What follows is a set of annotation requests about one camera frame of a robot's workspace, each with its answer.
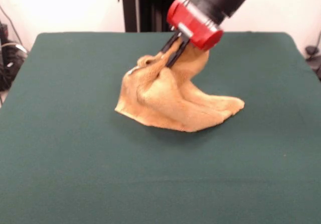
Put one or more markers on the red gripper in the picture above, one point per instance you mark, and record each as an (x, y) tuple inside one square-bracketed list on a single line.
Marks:
[(190, 25)]

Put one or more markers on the orange terry towel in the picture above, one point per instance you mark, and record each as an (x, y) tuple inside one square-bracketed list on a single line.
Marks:
[(163, 101)]

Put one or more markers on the black upright stand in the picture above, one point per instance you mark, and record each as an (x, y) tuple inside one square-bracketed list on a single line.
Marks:
[(130, 8)]

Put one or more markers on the black power adapter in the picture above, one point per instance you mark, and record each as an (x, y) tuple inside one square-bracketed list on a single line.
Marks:
[(311, 50)]

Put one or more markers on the dark green table cloth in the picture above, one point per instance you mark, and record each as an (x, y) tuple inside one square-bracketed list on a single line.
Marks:
[(75, 158)]

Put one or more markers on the black electronics box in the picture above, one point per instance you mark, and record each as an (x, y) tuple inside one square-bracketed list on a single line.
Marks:
[(3, 30)]

